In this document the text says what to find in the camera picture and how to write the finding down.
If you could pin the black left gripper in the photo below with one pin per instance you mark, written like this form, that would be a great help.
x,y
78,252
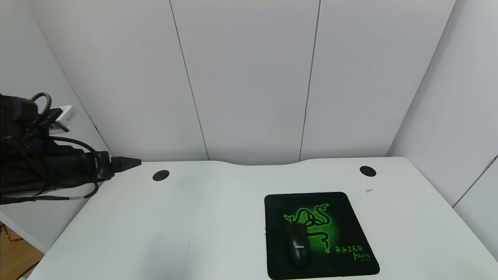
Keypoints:
x,y
104,166

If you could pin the black Philips computer mouse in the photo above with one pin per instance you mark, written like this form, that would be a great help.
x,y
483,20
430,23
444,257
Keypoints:
x,y
297,247

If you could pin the black green Razer mouse pad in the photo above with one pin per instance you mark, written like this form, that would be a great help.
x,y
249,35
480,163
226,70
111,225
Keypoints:
x,y
350,268

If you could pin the black round table grommet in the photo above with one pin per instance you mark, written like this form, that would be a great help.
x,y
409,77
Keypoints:
x,y
161,175
367,171

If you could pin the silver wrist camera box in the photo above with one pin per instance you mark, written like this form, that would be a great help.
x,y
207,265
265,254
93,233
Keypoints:
x,y
64,118

